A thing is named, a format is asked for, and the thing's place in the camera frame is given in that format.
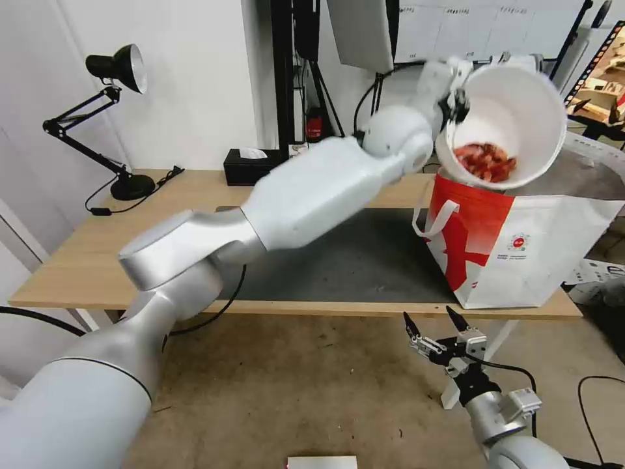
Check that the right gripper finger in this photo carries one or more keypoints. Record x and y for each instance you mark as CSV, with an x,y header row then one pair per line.
x,y
425,344
473,344

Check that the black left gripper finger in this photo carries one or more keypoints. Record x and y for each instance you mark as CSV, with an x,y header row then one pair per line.
x,y
461,103

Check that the white paper food cup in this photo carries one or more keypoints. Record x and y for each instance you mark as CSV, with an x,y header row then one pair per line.
x,y
512,112

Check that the red food scraps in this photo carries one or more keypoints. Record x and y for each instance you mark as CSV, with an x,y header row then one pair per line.
x,y
486,161

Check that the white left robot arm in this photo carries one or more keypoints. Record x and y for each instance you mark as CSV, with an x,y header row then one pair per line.
x,y
302,200

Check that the white and red takeout bag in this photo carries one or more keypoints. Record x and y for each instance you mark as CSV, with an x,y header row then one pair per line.
x,y
532,244

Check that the black desk mat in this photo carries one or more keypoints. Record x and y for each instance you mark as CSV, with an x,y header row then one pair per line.
x,y
371,259

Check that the grey monitor back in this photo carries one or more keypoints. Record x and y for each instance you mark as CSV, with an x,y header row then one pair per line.
x,y
361,29

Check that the black device with red label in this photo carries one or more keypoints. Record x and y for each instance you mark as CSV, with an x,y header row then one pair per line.
x,y
314,126

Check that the white printed cardboard box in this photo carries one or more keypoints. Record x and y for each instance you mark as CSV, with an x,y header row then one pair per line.
x,y
593,278

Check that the colourful printed board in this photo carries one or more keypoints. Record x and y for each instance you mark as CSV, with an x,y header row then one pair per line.
x,y
603,78

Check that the grey round table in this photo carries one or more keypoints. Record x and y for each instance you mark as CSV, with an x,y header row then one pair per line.
x,y
591,168

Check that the robot front shell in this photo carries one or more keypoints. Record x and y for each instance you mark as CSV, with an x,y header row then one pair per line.
x,y
322,463

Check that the black metal stand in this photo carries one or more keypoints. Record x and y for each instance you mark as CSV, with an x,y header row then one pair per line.
x,y
284,73

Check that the black tissue box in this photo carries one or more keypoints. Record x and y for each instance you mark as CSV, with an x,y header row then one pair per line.
x,y
244,171

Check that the black desk lamp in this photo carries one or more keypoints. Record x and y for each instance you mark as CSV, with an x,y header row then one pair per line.
x,y
124,61

